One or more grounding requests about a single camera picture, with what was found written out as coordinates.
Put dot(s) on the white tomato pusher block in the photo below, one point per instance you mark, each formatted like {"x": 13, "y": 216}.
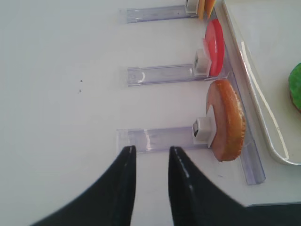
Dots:
{"x": 201, "y": 64}

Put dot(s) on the clear long rail left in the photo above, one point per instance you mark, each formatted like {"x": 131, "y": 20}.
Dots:
{"x": 250, "y": 158}

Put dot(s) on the green lettuce leaf on tray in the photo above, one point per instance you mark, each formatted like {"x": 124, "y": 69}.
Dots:
{"x": 295, "y": 86}

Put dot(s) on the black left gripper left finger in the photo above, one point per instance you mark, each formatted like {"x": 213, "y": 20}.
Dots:
{"x": 108, "y": 202}

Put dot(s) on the yellow cheese slice inner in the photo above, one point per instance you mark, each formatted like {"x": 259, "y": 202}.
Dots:
{"x": 209, "y": 5}

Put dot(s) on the cream rectangular tray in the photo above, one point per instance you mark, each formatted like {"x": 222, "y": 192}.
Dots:
{"x": 268, "y": 37}

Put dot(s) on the clear tomato holder rail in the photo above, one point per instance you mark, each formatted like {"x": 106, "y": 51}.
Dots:
{"x": 137, "y": 76}

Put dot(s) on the white cheese pusher block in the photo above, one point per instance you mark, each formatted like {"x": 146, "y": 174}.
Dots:
{"x": 191, "y": 6}

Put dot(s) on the standing red tomato slice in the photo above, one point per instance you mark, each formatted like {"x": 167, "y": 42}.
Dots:
{"x": 215, "y": 45}

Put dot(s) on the white bread pusher block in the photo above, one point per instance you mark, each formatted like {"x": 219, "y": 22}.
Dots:
{"x": 204, "y": 129}

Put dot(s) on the orange cheese slice outer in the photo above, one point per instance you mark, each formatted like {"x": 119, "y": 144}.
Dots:
{"x": 201, "y": 5}

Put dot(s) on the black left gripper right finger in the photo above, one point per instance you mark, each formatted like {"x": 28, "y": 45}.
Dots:
{"x": 196, "y": 201}

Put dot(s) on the standing bread slice left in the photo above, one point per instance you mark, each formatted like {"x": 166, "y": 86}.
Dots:
{"x": 231, "y": 122}

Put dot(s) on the clear cheese holder rail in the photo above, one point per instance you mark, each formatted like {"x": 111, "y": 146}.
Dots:
{"x": 137, "y": 15}

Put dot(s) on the clear bread holder rail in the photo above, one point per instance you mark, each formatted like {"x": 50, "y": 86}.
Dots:
{"x": 157, "y": 140}

